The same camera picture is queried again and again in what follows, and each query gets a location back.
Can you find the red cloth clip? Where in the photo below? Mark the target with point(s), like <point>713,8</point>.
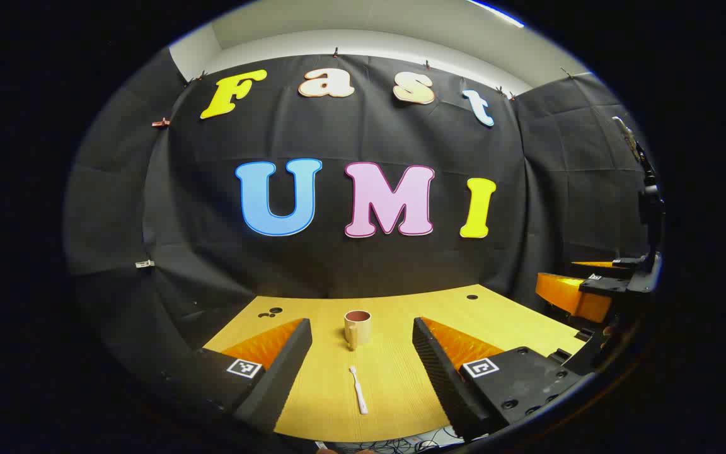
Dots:
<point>161,123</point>

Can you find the white cloth clip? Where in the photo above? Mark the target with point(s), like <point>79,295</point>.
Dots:
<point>144,263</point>

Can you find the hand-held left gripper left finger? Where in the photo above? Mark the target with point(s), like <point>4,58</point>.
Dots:
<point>281,372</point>

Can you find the beige cup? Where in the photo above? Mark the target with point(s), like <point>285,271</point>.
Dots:
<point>358,331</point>

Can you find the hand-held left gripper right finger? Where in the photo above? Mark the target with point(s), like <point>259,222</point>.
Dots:
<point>442,378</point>

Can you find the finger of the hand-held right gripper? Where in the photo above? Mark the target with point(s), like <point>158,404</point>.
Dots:
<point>602,267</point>
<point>571,293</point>

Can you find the black backdrop cloth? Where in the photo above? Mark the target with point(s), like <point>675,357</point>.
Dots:
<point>363,265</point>

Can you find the white toothbrush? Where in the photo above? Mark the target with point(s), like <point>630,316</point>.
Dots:
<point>359,394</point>

